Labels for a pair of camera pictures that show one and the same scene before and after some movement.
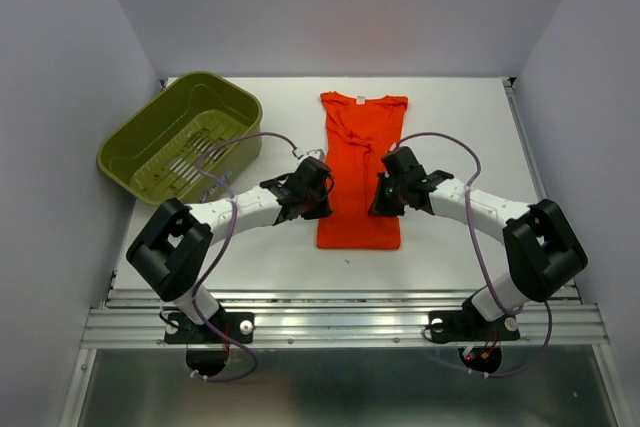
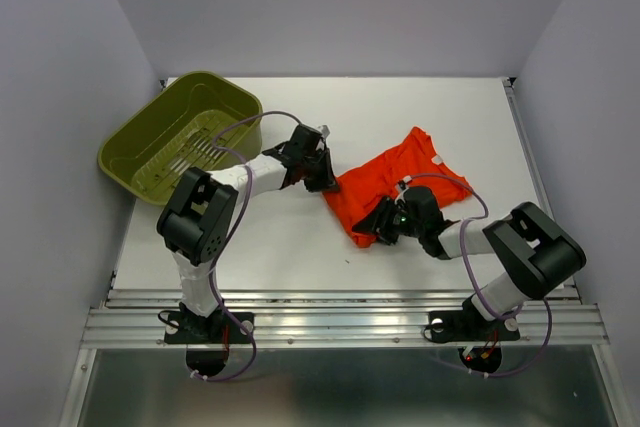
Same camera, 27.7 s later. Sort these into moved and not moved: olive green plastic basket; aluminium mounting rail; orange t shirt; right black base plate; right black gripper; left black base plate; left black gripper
Moved: orange t shirt; left black gripper; right black gripper
Not moved: aluminium mounting rail; right black base plate; olive green plastic basket; left black base plate
